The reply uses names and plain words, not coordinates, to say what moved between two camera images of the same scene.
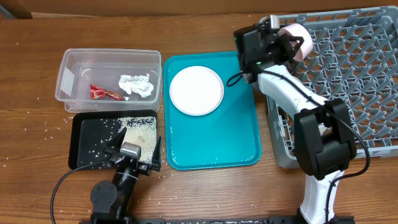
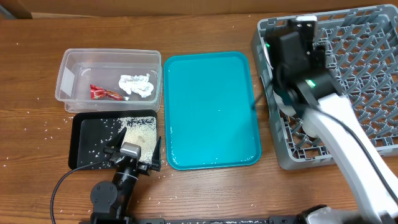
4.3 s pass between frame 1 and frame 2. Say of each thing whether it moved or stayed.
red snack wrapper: stayed
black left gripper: stayed
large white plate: moved
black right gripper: moved
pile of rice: stayed
